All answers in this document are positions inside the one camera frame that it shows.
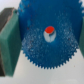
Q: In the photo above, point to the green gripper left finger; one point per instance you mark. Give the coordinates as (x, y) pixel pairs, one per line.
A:
(10, 41)

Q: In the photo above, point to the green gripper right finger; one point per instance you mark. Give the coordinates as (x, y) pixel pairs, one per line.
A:
(81, 41)

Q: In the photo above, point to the blue gear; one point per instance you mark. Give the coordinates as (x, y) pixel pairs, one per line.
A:
(50, 30)

